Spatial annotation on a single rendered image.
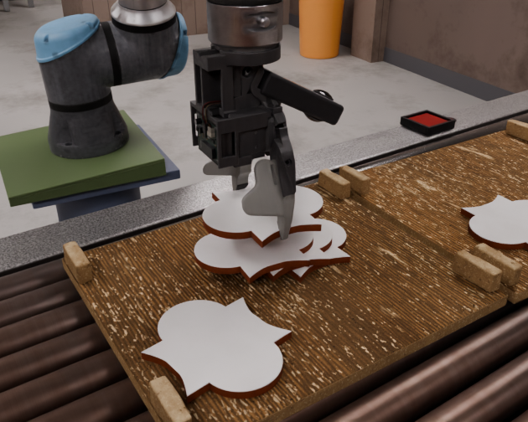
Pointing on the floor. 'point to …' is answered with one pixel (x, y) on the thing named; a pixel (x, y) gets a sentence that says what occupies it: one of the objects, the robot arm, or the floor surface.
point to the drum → (320, 28)
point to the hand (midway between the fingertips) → (264, 211)
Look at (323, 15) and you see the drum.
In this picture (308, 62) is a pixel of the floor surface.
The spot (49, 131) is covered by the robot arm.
